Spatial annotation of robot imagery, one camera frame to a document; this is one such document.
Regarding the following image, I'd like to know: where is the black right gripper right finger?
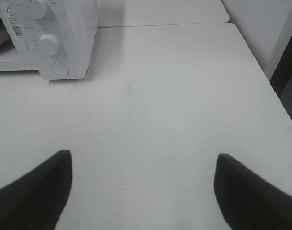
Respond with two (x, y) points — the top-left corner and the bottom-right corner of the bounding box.
(214, 154), (292, 230)

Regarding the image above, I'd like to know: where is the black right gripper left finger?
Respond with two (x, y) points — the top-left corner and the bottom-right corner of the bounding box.
(0, 150), (72, 230)

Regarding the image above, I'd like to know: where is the round white door button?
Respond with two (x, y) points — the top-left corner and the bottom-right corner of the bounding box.
(51, 62), (69, 76)

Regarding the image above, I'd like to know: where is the lower white timer knob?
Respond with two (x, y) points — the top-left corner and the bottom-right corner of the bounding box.
(37, 34), (62, 56)

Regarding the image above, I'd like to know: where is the white microwave oven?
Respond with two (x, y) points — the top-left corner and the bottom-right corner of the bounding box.
(0, 0), (98, 80)

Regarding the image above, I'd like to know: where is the upper white power knob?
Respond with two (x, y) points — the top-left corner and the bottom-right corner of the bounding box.
(21, 0), (48, 20)

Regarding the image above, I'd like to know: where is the white warning label sticker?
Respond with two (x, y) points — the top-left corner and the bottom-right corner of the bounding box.
(0, 2), (23, 39)

